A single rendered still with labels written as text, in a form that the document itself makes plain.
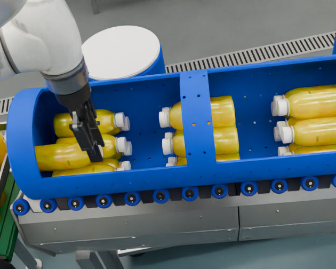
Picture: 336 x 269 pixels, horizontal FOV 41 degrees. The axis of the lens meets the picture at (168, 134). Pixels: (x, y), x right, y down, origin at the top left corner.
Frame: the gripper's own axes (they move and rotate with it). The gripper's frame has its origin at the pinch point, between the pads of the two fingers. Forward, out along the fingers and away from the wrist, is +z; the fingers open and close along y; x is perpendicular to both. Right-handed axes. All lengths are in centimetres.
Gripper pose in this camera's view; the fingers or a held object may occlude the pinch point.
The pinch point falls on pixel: (94, 144)
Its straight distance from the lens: 108.5
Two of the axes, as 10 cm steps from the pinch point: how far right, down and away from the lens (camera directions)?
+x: -9.9, 0.9, 0.9
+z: 1.3, 6.5, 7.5
